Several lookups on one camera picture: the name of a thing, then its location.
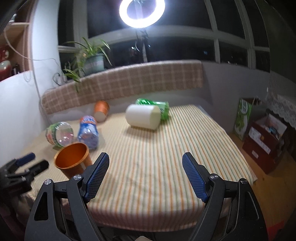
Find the blue label plastic bottle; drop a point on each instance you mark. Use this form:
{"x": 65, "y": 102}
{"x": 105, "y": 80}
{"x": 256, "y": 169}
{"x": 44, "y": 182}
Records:
{"x": 88, "y": 133}

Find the potted spider plant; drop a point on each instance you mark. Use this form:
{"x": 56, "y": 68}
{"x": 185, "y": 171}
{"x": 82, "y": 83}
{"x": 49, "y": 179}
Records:
{"x": 90, "y": 59}

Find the striped yellow towel cover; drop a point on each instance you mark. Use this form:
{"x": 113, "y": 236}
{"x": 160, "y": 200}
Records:
{"x": 145, "y": 187}

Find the white cylindrical cup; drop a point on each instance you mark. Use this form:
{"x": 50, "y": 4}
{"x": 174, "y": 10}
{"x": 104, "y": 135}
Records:
{"x": 143, "y": 116}

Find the wooden shelf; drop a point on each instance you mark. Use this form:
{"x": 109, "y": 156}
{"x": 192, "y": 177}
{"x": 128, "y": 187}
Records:
{"x": 14, "y": 44}

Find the green paper shopping bag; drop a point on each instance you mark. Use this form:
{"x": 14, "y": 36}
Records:
{"x": 249, "y": 109}

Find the small orange paper cup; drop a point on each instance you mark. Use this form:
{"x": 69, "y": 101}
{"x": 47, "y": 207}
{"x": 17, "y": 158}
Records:
{"x": 101, "y": 109}

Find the brown plaid blanket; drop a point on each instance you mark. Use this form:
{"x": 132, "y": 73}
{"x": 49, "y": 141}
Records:
{"x": 125, "y": 81}

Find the white lace cloth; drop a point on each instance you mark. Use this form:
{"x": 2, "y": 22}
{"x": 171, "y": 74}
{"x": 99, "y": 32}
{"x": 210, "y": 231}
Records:
{"x": 282, "y": 105}

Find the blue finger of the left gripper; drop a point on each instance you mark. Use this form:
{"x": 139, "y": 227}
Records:
{"x": 37, "y": 168}
{"x": 25, "y": 159}

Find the red cardboard box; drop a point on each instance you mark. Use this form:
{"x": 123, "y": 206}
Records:
{"x": 265, "y": 143}

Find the ring light tripod stand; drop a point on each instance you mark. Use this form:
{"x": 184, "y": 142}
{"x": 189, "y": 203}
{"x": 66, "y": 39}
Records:
{"x": 142, "y": 45}

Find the large orange paper cup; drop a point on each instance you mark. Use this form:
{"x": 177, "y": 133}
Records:
{"x": 73, "y": 159}

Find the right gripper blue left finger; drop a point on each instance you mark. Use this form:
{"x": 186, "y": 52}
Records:
{"x": 47, "y": 220}

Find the grapefruit label clear cup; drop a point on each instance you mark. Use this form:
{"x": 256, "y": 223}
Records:
{"x": 60, "y": 134}

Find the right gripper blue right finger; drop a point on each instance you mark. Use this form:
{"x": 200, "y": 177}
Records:
{"x": 231, "y": 211}

